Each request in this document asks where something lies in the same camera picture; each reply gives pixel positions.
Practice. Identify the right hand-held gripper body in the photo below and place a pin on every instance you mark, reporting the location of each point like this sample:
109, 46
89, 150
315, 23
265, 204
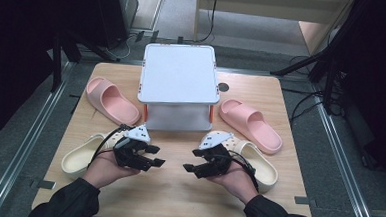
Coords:
216, 160

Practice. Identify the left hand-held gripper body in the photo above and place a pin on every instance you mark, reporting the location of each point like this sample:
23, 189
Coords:
130, 152

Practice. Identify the cream clog shoe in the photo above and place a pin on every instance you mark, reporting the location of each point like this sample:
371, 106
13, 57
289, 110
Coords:
263, 165
78, 157

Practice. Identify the pink slide slipper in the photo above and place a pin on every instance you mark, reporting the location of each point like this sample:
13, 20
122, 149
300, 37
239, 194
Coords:
114, 102
252, 125

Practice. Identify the white shoe rack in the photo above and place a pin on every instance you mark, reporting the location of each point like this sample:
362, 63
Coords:
179, 74

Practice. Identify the person's right hand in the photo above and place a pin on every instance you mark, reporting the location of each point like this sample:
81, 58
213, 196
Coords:
235, 184

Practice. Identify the person's left hand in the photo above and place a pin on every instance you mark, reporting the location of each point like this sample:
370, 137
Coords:
102, 170

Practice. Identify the black table grommet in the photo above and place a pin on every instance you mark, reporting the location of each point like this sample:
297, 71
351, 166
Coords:
223, 87

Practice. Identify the black stand legs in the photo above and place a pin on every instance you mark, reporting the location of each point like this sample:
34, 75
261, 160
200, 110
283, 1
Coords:
57, 64

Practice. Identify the black tripod stand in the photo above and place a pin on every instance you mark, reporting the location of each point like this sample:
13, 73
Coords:
320, 58

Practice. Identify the light wooden cabinet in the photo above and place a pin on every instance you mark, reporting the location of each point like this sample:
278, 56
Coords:
273, 6

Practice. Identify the metal floor rail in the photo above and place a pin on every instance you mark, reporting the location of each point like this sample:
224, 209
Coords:
341, 163
32, 133

